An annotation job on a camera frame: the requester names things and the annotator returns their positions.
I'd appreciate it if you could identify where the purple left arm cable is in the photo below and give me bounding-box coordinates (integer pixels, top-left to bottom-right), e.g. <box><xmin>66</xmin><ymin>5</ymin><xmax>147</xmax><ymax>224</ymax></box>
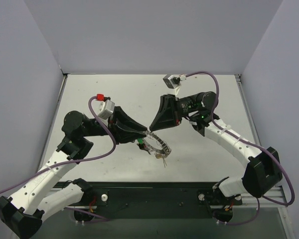
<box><xmin>0</xmin><ymin>96</ymin><xmax>119</xmax><ymax>222</ymax></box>

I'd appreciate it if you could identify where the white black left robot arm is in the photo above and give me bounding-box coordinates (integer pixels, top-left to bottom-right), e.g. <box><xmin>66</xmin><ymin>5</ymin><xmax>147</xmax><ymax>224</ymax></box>
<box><xmin>0</xmin><ymin>107</ymin><xmax>147</xmax><ymax>239</ymax></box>

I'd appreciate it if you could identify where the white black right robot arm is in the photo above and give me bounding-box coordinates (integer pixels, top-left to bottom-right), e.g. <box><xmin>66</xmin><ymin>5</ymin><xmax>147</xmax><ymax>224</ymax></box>
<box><xmin>149</xmin><ymin>92</ymin><xmax>283</xmax><ymax>198</ymax></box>

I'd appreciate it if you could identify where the aluminium front rail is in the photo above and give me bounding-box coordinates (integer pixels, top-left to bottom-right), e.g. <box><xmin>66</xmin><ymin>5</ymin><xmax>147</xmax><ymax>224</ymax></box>
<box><xmin>19</xmin><ymin>185</ymin><xmax>289</xmax><ymax>210</ymax></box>

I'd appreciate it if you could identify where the steel key organiser ring disc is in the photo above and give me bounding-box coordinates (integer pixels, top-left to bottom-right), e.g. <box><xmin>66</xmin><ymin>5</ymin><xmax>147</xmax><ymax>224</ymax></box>
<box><xmin>138</xmin><ymin>131</ymin><xmax>171</xmax><ymax>158</ymax></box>

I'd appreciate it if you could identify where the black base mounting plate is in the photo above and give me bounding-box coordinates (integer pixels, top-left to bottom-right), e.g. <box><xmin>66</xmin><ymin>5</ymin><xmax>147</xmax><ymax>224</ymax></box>
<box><xmin>74</xmin><ymin>182</ymin><xmax>242</xmax><ymax>220</ymax></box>

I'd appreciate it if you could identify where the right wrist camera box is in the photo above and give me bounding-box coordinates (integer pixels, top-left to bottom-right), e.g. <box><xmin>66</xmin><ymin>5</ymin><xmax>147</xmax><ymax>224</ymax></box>
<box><xmin>163</xmin><ymin>74</ymin><xmax>186</xmax><ymax>96</ymax></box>

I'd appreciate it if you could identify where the yellow key tag lower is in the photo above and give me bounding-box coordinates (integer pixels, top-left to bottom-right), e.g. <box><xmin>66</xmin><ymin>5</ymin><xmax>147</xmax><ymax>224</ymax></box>
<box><xmin>155</xmin><ymin>153</ymin><xmax>167</xmax><ymax>168</ymax></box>

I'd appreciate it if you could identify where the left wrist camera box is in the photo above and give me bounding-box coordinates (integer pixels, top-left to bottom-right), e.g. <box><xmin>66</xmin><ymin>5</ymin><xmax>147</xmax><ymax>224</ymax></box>
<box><xmin>96</xmin><ymin>94</ymin><xmax>115</xmax><ymax>120</ymax></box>

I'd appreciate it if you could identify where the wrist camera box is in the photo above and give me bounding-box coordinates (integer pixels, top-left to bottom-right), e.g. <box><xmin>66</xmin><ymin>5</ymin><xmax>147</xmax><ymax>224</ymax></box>
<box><xmin>163</xmin><ymin>74</ymin><xmax>186</xmax><ymax>96</ymax></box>
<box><xmin>96</xmin><ymin>94</ymin><xmax>115</xmax><ymax>120</ymax></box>

